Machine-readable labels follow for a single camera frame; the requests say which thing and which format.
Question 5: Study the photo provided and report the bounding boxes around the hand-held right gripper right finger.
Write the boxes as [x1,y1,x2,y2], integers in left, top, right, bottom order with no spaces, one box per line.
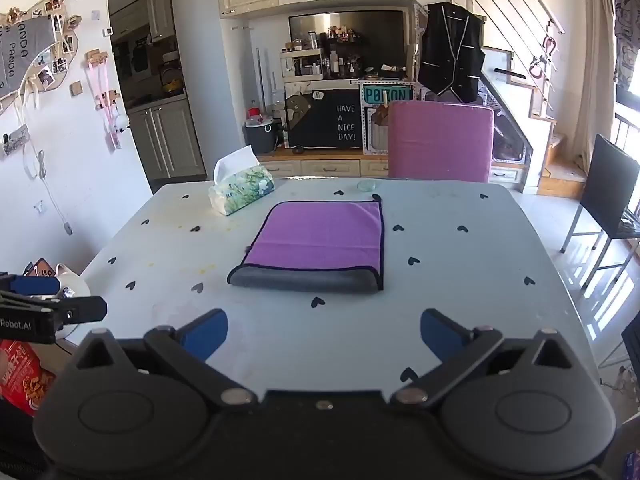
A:
[390,308,577,407]

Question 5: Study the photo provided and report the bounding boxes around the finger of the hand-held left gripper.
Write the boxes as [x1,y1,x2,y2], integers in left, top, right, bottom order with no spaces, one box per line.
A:
[51,295,109,332]
[0,272,63,298]

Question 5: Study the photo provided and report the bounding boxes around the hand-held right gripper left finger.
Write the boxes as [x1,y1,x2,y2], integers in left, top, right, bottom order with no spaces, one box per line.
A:
[75,308,261,409]

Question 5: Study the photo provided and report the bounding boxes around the purple towel with grey underside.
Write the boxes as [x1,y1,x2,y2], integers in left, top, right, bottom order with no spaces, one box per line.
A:
[227,200,385,294]

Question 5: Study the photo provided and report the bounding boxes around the red snack packet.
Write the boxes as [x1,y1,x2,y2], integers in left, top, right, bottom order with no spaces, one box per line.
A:
[0,338,57,417]

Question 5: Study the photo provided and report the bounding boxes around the floral tissue box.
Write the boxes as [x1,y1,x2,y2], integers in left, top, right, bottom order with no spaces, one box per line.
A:
[208,145,276,217]

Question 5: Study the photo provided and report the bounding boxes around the cream kitchen base cabinet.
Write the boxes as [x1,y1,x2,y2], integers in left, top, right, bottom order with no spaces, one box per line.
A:
[127,99,207,181]

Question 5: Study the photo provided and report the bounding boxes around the pink upholstered chair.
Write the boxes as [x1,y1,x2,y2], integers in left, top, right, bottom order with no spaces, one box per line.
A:
[387,100,495,184]

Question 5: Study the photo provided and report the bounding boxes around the low wooden drawer cabinet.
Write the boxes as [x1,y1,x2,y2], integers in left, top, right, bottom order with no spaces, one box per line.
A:
[257,152,527,187]

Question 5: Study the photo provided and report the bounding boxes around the grey trash can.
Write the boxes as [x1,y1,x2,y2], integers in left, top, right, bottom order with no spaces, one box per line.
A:
[243,113,279,155]

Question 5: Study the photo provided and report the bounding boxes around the wooden staircase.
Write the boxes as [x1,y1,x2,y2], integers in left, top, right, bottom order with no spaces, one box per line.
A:
[479,45,589,197]

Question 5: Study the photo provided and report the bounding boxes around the black metal-legged chair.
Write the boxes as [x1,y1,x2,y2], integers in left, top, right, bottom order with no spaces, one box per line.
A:
[558,133,640,291]

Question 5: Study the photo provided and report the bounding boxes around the yellow kitchen pot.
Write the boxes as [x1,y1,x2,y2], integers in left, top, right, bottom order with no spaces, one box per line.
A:
[161,66,184,96]

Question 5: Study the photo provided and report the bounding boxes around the black letter board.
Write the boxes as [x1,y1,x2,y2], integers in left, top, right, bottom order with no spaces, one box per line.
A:
[285,88,362,150]

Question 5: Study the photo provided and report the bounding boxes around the teal sign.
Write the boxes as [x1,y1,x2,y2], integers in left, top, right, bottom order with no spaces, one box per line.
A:
[363,84,414,106]

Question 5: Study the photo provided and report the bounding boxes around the black vest with white trim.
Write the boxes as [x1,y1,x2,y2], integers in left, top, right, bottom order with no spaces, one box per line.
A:
[417,2,486,104]

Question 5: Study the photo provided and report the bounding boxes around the white cosmetic shelf organiser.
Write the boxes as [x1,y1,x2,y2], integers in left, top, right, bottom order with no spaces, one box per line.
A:
[279,47,332,81]

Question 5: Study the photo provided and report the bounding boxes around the beige curtain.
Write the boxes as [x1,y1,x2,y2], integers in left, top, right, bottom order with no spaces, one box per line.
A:
[569,0,619,162]

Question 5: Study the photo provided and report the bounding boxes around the metal stair railing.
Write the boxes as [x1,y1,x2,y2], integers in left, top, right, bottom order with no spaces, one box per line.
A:
[449,0,567,111]

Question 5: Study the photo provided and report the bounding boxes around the hanging printed cloth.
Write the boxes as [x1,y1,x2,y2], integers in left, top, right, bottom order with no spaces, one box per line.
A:
[608,0,640,89]

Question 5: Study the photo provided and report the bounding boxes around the white wall cable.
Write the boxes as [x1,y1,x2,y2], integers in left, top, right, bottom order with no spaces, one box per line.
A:
[19,109,74,236]

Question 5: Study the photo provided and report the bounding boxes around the pink hanging straps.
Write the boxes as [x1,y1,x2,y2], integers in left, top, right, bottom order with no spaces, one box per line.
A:
[82,48,130,151]

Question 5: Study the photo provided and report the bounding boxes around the wall photo collage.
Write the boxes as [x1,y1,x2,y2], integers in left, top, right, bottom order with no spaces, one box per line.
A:
[0,0,82,112]

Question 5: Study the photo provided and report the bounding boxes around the cream kitchen wall cabinet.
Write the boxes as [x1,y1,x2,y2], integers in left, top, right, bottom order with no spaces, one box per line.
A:
[145,0,176,44]

